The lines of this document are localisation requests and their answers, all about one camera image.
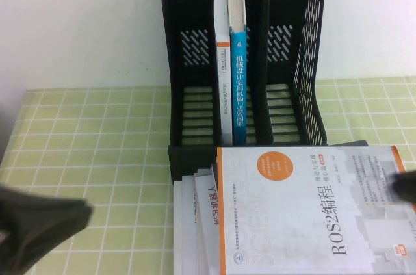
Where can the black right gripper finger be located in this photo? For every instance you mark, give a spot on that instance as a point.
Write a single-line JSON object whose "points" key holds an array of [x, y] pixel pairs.
{"points": [[404, 188]]}

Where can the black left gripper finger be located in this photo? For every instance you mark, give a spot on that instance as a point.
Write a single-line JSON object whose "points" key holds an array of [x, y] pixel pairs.
{"points": [[35, 242], [48, 206]]}

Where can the white orange ROS2 book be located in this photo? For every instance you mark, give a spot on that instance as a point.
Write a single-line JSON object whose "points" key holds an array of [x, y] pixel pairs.
{"points": [[276, 223]]}

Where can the dark cover robot book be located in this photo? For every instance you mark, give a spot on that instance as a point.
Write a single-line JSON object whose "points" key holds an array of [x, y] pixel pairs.
{"points": [[352, 143]]}

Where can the plain white book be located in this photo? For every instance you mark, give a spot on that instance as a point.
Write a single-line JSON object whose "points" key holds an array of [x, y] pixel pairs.
{"points": [[178, 223]]}

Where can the white book dark text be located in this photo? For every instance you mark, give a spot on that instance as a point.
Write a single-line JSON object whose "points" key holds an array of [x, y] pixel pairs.
{"points": [[190, 216]]}

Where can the blue spine book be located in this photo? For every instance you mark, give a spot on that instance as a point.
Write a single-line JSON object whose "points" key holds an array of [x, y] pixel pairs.
{"points": [[239, 76]]}

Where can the black plastic book holder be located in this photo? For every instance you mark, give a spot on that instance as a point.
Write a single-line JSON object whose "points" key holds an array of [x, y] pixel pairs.
{"points": [[191, 5]]}

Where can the white spine book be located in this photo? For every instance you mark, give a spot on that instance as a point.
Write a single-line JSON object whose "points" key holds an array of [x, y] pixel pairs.
{"points": [[224, 11]]}

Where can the green checked tablecloth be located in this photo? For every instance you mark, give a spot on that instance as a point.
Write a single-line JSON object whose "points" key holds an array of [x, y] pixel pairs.
{"points": [[113, 158]]}

